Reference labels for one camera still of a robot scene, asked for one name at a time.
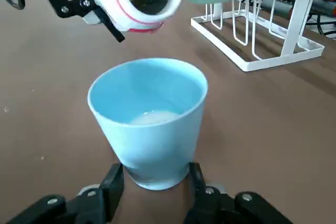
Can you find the blue ceramic cup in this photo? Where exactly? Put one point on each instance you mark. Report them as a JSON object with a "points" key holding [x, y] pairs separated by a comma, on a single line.
{"points": [[147, 142]]}

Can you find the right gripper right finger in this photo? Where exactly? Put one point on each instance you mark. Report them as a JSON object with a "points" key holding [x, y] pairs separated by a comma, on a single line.
{"points": [[207, 203]]}

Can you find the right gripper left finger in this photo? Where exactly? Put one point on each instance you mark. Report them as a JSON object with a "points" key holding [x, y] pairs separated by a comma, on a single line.
{"points": [[105, 200]]}

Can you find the black tool orange end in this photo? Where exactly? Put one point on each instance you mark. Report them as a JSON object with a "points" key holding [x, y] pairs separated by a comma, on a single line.
{"points": [[278, 5]]}

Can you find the white juice bottle red label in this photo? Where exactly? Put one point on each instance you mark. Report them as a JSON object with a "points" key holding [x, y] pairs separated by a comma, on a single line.
{"points": [[115, 11]]}

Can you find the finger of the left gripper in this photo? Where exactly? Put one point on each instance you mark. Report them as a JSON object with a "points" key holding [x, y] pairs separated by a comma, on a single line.
{"points": [[73, 7]]}

